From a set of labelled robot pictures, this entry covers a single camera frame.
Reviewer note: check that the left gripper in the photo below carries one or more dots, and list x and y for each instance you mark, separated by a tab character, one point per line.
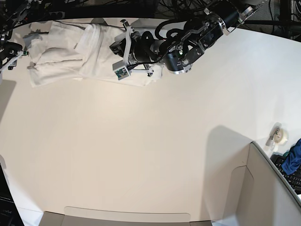
118	47

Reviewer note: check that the white printed t-shirt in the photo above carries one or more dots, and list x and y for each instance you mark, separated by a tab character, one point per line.
73	50

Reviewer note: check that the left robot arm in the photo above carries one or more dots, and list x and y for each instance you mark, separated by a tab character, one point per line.
178	43

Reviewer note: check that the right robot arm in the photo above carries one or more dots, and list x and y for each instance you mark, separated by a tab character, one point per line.
13	13

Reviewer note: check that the grey cardboard box bottom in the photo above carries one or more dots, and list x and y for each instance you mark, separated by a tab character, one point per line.
74	216

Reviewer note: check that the grey cardboard box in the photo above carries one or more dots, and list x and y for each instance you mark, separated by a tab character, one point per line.
259	195
74	216

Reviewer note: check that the clear tape roll dispenser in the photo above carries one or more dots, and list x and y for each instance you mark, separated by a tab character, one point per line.
277	137

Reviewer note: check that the grey cardboard box right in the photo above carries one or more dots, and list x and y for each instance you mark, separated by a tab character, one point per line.
259	195

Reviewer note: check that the blue cloth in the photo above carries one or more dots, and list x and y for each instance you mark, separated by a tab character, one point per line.
293	159

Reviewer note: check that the black keyboard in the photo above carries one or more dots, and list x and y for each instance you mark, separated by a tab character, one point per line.
294	179

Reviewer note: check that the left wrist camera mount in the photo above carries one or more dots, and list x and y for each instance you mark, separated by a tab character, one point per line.
141	52

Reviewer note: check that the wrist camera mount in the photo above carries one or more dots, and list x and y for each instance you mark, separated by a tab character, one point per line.
141	52
12	60

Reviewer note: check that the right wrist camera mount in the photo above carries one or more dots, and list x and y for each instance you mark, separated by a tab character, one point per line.
12	60

